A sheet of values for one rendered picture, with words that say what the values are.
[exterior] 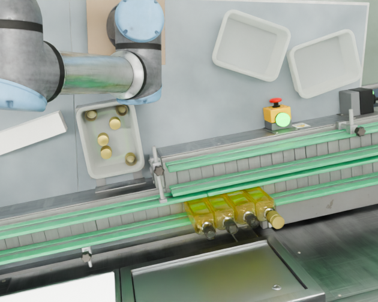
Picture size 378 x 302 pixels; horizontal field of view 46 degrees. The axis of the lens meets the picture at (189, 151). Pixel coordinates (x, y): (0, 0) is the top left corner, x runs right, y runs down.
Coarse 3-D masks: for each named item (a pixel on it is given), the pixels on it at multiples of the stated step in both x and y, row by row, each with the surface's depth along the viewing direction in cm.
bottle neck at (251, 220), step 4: (248, 212) 119; (244, 216) 119; (248, 216) 117; (252, 216) 116; (244, 220) 120; (248, 220) 116; (252, 220) 115; (256, 220) 116; (248, 224) 116; (252, 224) 117; (256, 224) 116
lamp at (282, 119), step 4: (280, 112) 144; (276, 116) 143; (280, 116) 141; (284, 116) 141; (288, 116) 142; (276, 120) 143; (280, 120) 141; (284, 120) 141; (288, 120) 142; (280, 124) 142; (284, 124) 142
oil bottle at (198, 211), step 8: (192, 200) 132; (200, 200) 131; (184, 208) 139; (192, 208) 126; (200, 208) 125; (208, 208) 124; (192, 216) 123; (200, 216) 119; (208, 216) 119; (192, 224) 126; (200, 224) 119; (200, 232) 119
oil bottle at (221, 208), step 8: (208, 200) 129; (216, 200) 128; (224, 200) 127; (216, 208) 123; (224, 208) 122; (232, 208) 121; (216, 216) 120; (224, 216) 119; (232, 216) 120; (216, 224) 121
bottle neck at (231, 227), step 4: (224, 220) 118; (228, 220) 117; (232, 220) 118; (224, 224) 117; (228, 224) 115; (232, 224) 115; (228, 228) 115; (232, 228) 117; (236, 228) 115; (232, 232) 115
